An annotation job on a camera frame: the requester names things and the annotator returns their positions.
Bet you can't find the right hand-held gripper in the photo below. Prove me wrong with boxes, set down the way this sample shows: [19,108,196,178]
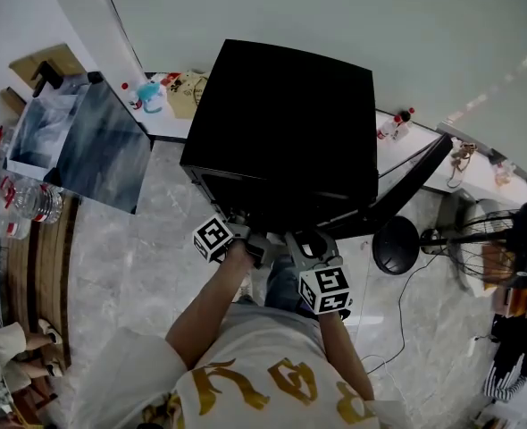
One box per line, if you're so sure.
[283,230,353,320]

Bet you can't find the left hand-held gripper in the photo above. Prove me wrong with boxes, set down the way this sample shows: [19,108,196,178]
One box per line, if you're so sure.
[192,210,276,270]

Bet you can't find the person's right forearm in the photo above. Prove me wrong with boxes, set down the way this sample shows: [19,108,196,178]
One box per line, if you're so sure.
[319,311,376,402]

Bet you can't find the person's left forearm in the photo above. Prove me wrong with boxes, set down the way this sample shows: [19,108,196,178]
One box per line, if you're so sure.
[164,264,255,370]

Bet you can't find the black mini fridge cabinet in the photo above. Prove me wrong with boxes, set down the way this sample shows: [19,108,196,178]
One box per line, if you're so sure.
[179,38,380,236]

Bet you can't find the glass fridge door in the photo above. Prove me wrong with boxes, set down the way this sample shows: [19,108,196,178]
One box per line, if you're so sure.
[316,132,455,240]

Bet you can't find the person's left hand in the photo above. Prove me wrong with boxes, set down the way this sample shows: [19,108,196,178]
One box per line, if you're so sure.
[224,240,256,271]

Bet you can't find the person's blue jeans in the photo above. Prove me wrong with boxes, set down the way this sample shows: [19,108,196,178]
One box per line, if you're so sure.
[236,255,322,316]

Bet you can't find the black floor fan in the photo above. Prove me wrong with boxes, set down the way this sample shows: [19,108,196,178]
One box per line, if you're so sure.
[372,201,527,292]

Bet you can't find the white window ledge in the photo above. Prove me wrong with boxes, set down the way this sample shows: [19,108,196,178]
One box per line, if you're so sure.
[145,71,527,205]

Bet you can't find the person's white printed shirt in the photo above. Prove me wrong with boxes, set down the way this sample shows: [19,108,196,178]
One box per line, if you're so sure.
[73,304,414,429]

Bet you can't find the brown paper bag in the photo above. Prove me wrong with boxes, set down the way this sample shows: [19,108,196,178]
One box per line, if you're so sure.
[167,70,211,121]

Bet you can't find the small red-capped bottle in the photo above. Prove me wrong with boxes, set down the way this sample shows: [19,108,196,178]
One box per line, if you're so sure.
[120,80,142,111]
[376,107,415,142]

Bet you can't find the blue plush toy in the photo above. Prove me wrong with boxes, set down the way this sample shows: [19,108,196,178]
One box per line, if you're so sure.
[136,80,166,114]

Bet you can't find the white round stool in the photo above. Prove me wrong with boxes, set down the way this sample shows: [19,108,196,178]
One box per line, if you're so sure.
[437,189,510,285]

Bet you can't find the orange cushion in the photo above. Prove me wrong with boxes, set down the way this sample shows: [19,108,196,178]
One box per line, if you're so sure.
[481,243,514,285]

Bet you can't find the curved wooden platform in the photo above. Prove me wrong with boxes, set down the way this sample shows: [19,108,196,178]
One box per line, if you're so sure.
[4,194,82,370]

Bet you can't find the group of clear water bottles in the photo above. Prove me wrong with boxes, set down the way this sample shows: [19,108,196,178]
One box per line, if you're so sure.
[0,125,64,240]

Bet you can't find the small pink bottle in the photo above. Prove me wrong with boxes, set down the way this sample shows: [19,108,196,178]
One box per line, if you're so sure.
[493,161,514,187]

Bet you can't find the orange box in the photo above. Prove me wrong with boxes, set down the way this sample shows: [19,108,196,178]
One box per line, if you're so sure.
[490,286,527,319]

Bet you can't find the pale roller blind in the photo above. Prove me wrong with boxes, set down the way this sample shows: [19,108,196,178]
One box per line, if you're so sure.
[100,0,527,182]

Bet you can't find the black white striped cloth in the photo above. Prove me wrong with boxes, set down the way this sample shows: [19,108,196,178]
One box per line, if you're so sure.
[483,313,527,404]

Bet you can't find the black faucet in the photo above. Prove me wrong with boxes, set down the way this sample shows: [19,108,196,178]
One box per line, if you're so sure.
[30,60,64,98]

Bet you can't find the large cardboard sheet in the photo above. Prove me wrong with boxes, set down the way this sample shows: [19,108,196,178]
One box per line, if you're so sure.
[8,42,88,91]

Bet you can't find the small cardboard box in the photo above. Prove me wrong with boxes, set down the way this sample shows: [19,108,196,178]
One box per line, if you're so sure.
[0,86,27,118]

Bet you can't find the black power cable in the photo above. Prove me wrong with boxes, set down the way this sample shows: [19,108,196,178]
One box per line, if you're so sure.
[361,248,443,374]

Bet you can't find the brown rope bundle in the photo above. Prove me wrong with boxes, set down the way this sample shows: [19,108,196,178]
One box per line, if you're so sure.
[446,139,478,190]

